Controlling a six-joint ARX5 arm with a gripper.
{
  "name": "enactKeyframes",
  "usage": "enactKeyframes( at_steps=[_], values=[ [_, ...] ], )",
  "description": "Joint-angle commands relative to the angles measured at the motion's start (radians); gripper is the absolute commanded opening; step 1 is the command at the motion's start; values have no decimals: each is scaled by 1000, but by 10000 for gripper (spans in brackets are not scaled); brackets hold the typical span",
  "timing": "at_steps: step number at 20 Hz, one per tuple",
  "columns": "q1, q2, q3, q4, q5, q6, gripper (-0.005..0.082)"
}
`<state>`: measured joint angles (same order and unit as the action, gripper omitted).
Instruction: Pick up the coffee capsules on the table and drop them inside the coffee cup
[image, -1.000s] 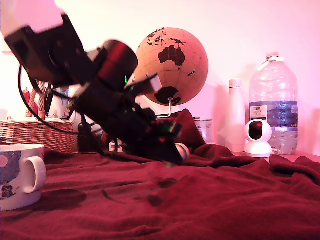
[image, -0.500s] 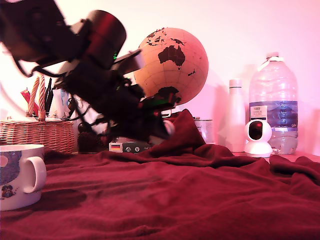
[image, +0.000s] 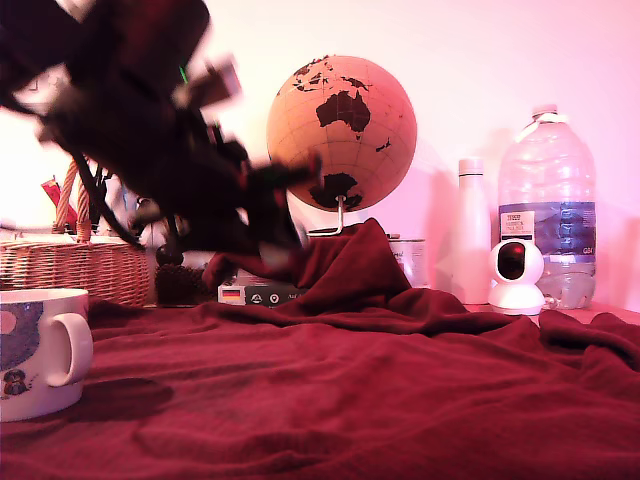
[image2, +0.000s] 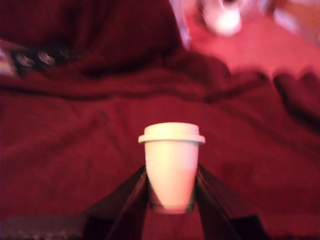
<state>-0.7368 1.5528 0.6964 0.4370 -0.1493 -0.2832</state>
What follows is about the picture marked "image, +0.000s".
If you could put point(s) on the white mug with blue print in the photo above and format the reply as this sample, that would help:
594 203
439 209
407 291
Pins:
30 400

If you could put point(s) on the small white round camera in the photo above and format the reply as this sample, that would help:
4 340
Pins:
516 297

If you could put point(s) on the white insulated bottle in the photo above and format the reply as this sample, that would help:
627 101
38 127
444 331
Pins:
472 225

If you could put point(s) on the dark red fleece cloth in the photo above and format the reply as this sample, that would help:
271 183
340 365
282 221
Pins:
350 410

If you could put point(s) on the black box with German flag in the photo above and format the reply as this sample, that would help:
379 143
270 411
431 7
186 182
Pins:
260 298

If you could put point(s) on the large clear water bottle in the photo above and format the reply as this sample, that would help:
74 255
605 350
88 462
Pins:
547 170

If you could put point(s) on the metal tin with label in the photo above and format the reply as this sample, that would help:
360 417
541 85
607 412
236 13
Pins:
415 260

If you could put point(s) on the black dish brush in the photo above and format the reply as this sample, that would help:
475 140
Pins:
177 285

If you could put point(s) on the red packet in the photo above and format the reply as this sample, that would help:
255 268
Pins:
52 192

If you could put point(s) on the cork globe on metal stand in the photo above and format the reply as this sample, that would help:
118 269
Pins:
360 150

